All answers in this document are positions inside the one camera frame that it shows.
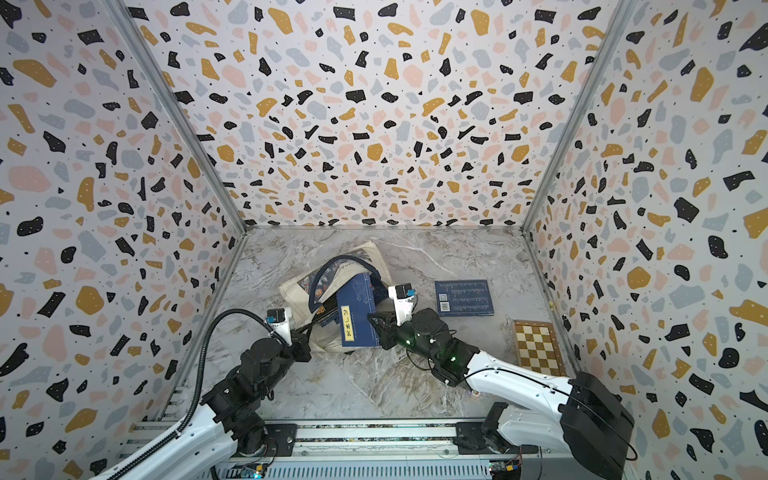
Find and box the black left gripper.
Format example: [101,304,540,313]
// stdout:
[258,323,314,400]

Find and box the beige canvas floral tote bag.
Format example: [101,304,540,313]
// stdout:
[279,241,393,353]

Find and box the blue book barcode back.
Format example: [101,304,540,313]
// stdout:
[435,280,495,317]

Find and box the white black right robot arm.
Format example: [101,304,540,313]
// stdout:
[368,309,637,479]

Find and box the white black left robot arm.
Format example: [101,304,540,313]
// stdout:
[97,308,314,479]

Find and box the black marbled spine book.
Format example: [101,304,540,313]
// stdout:
[316,303,340,327]

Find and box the wooden chessboard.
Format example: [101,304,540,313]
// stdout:
[514,321,568,377]

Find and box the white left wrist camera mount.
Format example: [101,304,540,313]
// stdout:
[266,307,292,346]

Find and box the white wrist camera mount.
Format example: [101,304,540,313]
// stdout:
[388,283,418,326]
[266,307,292,346]

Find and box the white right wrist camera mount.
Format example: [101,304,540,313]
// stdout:
[388,283,418,326]

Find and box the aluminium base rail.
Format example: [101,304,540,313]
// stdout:
[128,416,541,480]

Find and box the aluminium corner frame post left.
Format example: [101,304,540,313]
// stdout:
[98,0,248,235]

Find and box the aluminium corner frame post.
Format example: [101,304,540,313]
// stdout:
[98,0,248,235]
[520,0,638,235]

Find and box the aluminium corner frame post right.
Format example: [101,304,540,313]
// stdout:
[520,0,638,235]

